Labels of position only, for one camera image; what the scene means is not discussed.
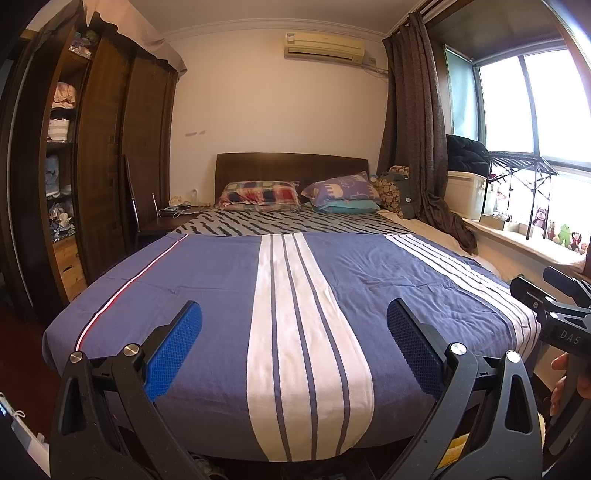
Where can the white cover cloth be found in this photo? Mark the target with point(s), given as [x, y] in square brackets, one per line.
[138, 32]

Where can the person's right hand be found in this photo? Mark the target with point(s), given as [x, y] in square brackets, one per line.
[559, 362]

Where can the purple elephant-print pillow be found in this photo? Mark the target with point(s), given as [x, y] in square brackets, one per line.
[341, 189]

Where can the green frog plush toy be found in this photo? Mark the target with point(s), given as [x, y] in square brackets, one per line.
[564, 233]

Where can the stacks of folded clothes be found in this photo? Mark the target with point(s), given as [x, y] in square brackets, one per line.
[60, 129]

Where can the folded chair with chrome legs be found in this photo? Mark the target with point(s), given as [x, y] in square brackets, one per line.
[134, 207]

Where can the dark wooden headboard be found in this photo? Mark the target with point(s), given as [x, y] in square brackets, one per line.
[291, 168]

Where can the white storage box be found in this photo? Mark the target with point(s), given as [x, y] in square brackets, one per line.
[466, 194]

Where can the beige air conditioner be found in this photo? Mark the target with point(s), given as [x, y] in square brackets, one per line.
[323, 46]

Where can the window ledge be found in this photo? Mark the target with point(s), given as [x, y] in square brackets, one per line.
[508, 244]

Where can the green roller blind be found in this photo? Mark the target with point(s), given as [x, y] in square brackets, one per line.
[461, 92]

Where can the window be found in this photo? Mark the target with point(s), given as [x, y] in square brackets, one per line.
[545, 101]

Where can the dark wooden nightstand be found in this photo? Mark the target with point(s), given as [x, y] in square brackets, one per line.
[161, 226]

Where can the brown wooden wardrobe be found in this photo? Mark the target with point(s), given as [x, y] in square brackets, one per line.
[111, 161]

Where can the brown curtain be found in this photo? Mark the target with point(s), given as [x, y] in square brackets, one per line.
[411, 115]

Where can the plaid pillow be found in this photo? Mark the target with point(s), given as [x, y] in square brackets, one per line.
[258, 196]

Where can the black padded cloth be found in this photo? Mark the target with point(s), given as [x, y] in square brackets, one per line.
[466, 154]

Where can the dark grey plush cushion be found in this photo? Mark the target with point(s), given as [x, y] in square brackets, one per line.
[407, 194]

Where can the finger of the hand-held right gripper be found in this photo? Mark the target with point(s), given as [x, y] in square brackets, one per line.
[568, 284]
[531, 297]

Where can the blue white-striped blanket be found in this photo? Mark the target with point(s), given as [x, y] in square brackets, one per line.
[207, 286]

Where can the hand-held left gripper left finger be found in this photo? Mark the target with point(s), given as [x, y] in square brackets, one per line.
[173, 350]

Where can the zebra-patterned bedsheet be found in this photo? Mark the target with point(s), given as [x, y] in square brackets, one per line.
[286, 224]

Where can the black folding rack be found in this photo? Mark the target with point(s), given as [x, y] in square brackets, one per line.
[521, 168]

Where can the yellow rug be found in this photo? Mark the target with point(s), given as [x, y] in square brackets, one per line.
[455, 457]

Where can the teal pillow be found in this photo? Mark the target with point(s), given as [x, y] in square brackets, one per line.
[346, 207]

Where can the brown patterned cushion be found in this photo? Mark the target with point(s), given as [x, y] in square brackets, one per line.
[387, 194]

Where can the brown monkey plush toy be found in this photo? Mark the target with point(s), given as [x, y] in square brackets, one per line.
[540, 217]

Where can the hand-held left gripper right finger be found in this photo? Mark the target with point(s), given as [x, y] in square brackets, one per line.
[411, 350]

